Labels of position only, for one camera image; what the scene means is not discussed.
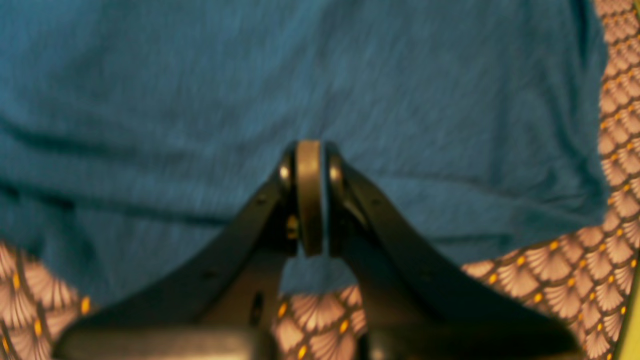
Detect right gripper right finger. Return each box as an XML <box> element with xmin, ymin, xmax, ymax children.
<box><xmin>324</xmin><ymin>143</ymin><xmax>583</xmax><ymax>360</ymax></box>

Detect blue long-sleeve T-shirt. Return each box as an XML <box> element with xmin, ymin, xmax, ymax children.
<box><xmin>1</xmin><ymin>0</ymin><xmax>610</xmax><ymax>305</ymax></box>

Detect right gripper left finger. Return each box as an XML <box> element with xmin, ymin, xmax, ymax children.
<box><xmin>52</xmin><ymin>145</ymin><xmax>298</xmax><ymax>360</ymax></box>

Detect fan-patterned table cloth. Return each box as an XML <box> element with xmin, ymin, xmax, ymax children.
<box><xmin>1</xmin><ymin>0</ymin><xmax>640</xmax><ymax>360</ymax></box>

